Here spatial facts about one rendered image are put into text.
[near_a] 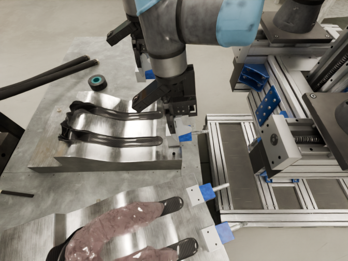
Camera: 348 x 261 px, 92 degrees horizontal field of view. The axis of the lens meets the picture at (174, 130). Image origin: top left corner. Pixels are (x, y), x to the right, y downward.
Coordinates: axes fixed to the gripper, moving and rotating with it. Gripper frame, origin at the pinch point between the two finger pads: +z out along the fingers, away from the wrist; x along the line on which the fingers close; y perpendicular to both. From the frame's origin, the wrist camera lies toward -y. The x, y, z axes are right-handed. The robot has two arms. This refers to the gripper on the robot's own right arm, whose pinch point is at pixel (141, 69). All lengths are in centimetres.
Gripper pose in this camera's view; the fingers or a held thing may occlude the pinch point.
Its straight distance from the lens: 71.6
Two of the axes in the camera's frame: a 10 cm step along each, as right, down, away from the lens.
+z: 0.0, 5.4, 8.4
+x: -0.3, -8.4, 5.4
